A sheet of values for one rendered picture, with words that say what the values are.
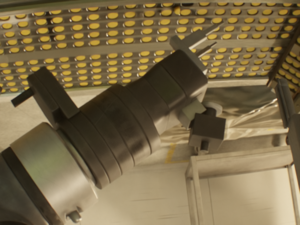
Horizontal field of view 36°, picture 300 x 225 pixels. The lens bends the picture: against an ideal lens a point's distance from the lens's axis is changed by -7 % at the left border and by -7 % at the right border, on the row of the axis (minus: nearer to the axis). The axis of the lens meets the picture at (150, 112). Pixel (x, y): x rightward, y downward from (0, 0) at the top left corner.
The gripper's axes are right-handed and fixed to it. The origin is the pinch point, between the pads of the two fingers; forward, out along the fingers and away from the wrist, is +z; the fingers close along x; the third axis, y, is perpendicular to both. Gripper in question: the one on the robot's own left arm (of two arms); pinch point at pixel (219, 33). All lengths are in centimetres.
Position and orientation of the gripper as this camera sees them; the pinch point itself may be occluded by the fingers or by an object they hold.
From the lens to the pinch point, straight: 52.0
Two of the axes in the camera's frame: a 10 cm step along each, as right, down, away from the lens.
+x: 0.6, -4.0, -9.2
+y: 6.1, 7.4, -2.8
